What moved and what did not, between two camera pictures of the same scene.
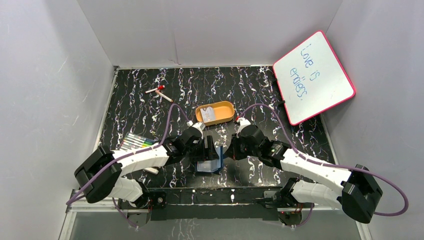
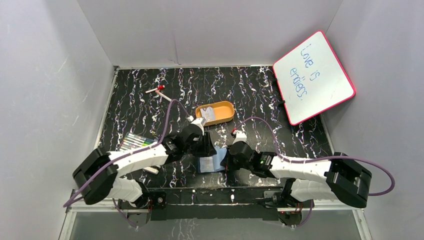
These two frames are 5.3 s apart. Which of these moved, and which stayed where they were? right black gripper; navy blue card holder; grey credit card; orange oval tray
Moved: right black gripper
Stayed: grey credit card; navy blue card holder; orange oval tray
